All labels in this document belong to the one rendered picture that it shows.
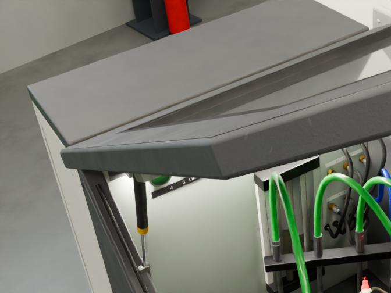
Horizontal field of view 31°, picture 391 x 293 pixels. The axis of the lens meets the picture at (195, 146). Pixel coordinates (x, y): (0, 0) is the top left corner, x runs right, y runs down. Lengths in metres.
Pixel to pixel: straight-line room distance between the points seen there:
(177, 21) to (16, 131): 1.41
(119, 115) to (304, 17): 0.52
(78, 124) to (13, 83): 3.64
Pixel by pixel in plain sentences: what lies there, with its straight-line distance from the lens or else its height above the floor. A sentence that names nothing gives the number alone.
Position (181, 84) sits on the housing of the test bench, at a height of 1.50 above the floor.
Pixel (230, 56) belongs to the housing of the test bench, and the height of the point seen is 1.50.
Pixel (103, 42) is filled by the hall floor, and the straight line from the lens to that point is 5.27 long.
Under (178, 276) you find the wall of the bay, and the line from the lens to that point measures 1.57.
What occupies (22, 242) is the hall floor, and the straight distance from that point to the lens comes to 3.57.
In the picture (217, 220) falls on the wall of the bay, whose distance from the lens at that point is 1.53.
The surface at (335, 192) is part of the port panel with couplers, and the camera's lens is 1.69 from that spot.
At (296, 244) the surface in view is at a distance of 1.18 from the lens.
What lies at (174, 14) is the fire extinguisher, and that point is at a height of 0.19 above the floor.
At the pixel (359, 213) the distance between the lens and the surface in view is 1.52.
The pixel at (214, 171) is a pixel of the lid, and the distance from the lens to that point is 0.58.
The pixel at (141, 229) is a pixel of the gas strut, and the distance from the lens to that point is 1.14.
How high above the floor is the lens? 2.20
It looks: 34 degrees down
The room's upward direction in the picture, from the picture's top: 9 degrees counter-clockwise
